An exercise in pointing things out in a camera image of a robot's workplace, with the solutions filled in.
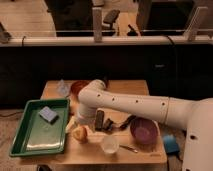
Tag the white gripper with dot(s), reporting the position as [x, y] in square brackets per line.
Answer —
[85, 115]

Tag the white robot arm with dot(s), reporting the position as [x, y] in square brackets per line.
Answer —
[193, 116]

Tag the white plastic cup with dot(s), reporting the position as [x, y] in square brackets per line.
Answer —
[109, 144]

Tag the dark rectangular block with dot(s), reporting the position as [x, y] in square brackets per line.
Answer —
[99, 120]

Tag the small dark object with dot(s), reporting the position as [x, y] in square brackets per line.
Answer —
[108, 125]

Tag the orange bowl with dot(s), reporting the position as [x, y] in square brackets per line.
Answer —
[77, 86]

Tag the clear plastic bag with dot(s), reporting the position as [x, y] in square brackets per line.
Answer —
[63, 89]

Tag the blue sponge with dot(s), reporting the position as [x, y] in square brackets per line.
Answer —
[48, 114]

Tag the black spatula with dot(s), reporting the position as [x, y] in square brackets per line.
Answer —
[125, 124]

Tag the metal spoon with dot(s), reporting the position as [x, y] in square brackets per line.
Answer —
[129, 148]

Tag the green plastic tray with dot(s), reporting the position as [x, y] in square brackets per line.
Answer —
[36, 136]

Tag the purple bowl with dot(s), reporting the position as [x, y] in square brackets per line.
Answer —
[144, 131]

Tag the blue object beside table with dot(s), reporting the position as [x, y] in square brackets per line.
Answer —
[170, 144]

